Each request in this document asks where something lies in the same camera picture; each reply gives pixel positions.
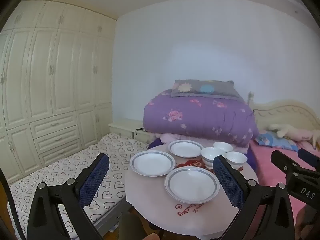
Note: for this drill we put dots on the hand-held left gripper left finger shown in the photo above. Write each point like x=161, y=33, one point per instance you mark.
x=93, y=180

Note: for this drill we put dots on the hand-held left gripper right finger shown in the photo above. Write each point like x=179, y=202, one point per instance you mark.
x=227, y=182

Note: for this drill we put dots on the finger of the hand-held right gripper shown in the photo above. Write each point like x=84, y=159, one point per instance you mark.
x=283, y=161
x=310, y=158

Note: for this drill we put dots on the white ceramic bowl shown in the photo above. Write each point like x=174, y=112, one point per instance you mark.
x=237, y=158
x=222, y=146
x=210, y=153

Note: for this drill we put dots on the white plate with grey rim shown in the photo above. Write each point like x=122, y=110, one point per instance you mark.
x=192, y=185
x=152, y=163
x=185, y=148

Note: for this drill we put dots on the person's right forearm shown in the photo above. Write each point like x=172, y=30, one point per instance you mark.
x=307, y=222

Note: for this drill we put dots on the blue printed pillow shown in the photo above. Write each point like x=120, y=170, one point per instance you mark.
x=275, y=140

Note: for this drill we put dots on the cream bed headboard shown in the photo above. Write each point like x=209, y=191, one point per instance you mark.
x=282, y=115

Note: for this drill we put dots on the round pink printed table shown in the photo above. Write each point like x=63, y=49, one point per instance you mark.
x=150, y=200

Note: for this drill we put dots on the cream nightstand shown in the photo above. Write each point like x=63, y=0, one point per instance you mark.
x=125, y=127

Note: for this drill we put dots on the purple floral quilt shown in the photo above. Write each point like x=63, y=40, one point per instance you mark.
x=200, y=120

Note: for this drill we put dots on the grey flower print pillow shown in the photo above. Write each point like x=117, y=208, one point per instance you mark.
x=220, y=88

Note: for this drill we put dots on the cream panelled wardrobe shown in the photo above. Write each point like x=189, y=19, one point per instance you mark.
x=50, y=80

